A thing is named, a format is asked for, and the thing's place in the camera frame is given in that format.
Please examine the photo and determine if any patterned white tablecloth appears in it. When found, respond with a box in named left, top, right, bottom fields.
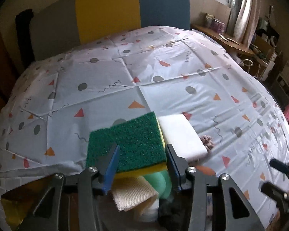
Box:
left=0, top=26, right=289, bottom=230

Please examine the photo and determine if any beige cloth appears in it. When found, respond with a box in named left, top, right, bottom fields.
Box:
left=111, top=176, right=159, bottom=216

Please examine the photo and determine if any black rolled mat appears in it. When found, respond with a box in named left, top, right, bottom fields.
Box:
left=15, top=9, right=35, bottom=66

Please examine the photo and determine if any wooden side shelf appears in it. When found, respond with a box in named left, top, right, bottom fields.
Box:
left=191, top=24, right=255, bottom=57

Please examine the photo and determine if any black mesh scrubber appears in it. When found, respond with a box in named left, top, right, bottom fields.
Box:
left=158, top=199, right=189, bottom=230

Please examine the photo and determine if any green and yellow scrub sponge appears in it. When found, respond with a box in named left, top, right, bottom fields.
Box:
left=86, top=112, right=166, bottom=179

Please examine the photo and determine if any green silicone cap bottle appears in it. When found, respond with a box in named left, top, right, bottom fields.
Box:
left=144, top=170, right=172, bottom=199

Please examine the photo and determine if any gold metal tray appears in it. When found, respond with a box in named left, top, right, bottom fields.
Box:
left=1, top=191, right=35, bottom=230

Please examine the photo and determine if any white foam sponge block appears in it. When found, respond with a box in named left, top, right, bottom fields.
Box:
left=158, top=114, right=208, bottom=163

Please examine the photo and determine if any small brown plush toy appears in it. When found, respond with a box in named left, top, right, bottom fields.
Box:
left=200, top=135, right=214, bottom=152

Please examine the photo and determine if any floral window curtain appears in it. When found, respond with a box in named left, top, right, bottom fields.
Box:
left=233, top=0, right=261, bottom=47

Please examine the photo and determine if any grey yellow blue sofa backrest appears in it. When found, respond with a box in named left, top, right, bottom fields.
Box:
left=29, top=0, right=191, bottom=60

